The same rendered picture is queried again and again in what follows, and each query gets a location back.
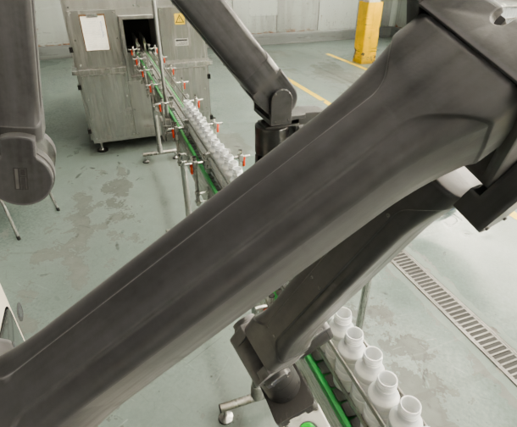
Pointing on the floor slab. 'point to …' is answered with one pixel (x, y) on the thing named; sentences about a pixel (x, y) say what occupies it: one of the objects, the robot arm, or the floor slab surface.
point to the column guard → (367, 32)
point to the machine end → (175, 54)
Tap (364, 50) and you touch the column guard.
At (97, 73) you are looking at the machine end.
